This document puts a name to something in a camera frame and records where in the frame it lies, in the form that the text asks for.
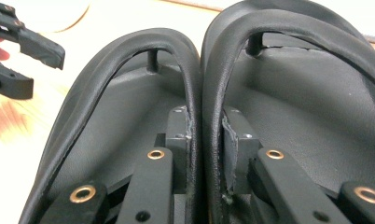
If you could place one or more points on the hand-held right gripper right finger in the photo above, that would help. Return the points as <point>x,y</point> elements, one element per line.
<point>285,186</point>

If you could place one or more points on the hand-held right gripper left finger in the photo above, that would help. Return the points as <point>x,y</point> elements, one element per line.
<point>151,186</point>

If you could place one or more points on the black slipper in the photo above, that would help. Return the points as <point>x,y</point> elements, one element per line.
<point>114,109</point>
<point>300,99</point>

